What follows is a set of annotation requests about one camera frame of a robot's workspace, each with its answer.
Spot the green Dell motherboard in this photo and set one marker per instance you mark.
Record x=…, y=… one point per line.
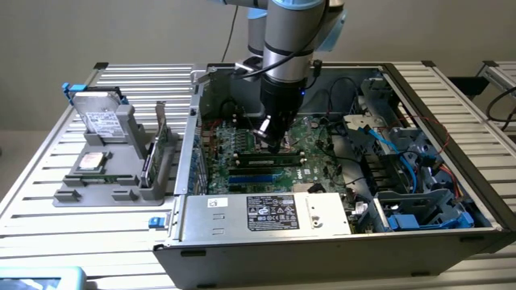
x=318, y=169

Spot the grey parts rack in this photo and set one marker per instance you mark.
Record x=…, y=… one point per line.
x=128, y=193

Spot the blue disk bracket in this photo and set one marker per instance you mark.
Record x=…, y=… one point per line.
x=70, y=90

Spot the silver chipset heatsink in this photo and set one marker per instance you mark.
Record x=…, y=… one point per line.
x=308, y=188

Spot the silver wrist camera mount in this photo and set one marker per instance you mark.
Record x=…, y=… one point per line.
x=246, y=68

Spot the CPU socket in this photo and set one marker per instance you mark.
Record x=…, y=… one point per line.
x=289, y=143

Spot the blue case latch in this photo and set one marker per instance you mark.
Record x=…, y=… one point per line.
x=157, y=223

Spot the black expansion slot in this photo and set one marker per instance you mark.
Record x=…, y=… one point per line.
x=249, y=171

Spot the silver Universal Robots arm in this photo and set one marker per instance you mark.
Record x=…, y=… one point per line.
x=288, y=39

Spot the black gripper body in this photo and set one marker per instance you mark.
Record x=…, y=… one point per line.
x=280, y=96

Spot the teal plastic box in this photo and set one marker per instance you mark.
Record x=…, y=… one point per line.
x=40, y=278

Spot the grey metal disk bay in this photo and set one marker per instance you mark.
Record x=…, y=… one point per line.
x=402, y=145

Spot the installed black RAM stick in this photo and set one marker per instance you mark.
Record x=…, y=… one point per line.
x=268, y=161

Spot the metal slat side table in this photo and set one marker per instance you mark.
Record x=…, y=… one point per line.
x=500, y=71

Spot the blue expansion slot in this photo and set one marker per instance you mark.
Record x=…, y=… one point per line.
x=249, y=179

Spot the blue disk caddy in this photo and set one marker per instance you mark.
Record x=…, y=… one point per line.
x=402, y=222

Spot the green graphics card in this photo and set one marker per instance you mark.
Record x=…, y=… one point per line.
x=158, y=133

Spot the silver hard disk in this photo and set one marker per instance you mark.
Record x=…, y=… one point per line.
x=100, y=114

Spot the green RAM stick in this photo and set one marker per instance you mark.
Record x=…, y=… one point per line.
x=100, y=179

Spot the silver CPU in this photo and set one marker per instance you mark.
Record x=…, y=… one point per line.
x=93, y=161

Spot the silver power supply unit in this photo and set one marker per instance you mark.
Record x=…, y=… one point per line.
x=261, y=217

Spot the open grey PC case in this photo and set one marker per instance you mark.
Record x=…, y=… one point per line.
x=322, y=259

